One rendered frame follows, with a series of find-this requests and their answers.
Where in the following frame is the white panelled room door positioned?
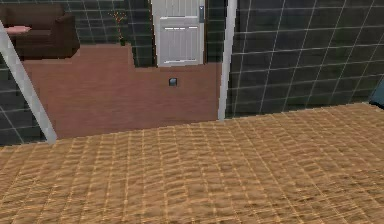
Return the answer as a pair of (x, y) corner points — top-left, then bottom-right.
(151, 0), (206, 68)

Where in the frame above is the pink cushion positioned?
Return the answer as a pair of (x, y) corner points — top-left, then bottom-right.
(4, 25), (32, 36)

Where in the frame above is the dark brown sofa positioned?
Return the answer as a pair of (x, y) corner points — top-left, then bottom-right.
(0, 3), (81, 61)

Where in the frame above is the dark blue furniture corner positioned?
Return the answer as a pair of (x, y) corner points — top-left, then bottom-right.
(369, 78), (384, 110)

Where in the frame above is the orange twig house plant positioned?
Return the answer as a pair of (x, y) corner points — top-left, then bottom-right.
(109, 9), (129, 47)

